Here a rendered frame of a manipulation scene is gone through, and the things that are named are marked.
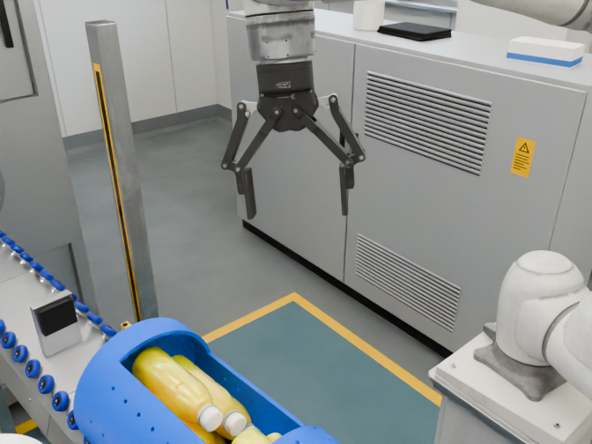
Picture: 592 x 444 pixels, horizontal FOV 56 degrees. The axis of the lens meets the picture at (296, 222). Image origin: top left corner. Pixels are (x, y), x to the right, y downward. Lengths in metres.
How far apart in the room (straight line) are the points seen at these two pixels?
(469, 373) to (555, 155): 1.08
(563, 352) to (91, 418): 0.87
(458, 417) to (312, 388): 1.40
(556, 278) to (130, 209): 1.15
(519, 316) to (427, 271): 1.52
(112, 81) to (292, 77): 0.92
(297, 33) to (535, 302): 0.74
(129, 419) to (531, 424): 0.77
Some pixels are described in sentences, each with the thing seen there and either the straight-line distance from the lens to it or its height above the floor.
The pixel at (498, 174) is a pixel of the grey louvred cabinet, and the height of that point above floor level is 1.05.
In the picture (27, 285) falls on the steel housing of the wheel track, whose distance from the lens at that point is 1.95.
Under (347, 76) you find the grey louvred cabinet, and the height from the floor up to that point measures 1.27.
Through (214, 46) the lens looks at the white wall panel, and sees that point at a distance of 6.17.
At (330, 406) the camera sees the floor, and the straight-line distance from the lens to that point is 2.66.
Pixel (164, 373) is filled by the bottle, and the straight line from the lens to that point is 1.09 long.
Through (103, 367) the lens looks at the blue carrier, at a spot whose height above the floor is 1.21.
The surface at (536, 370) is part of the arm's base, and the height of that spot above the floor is 1.10.
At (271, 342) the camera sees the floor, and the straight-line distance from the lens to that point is 2.98.
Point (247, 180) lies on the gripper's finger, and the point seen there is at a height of 1.61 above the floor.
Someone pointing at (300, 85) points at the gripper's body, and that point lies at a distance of 0.74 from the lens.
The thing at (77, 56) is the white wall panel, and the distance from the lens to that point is 5.58.
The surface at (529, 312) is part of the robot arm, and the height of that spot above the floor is 1.25.
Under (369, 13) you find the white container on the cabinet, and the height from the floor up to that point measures 1.53.
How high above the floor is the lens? 1.93
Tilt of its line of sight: 28 degrees down
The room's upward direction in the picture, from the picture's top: straight up
